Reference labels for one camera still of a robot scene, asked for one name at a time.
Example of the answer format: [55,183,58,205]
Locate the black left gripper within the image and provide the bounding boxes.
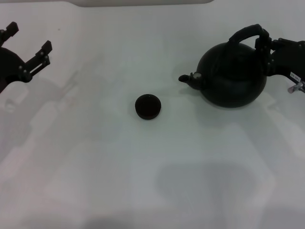
[0,21,52,95]

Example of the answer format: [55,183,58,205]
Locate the dark cable with silver plug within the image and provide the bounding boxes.
[287,82,305,94]

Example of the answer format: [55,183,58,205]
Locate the small black teacup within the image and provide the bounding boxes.
[134,94,162,121]

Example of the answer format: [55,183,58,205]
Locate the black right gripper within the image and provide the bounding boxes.
[254,28,305,79]

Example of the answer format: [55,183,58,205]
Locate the black round teapot with handle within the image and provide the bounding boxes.
[178,23,268,108]

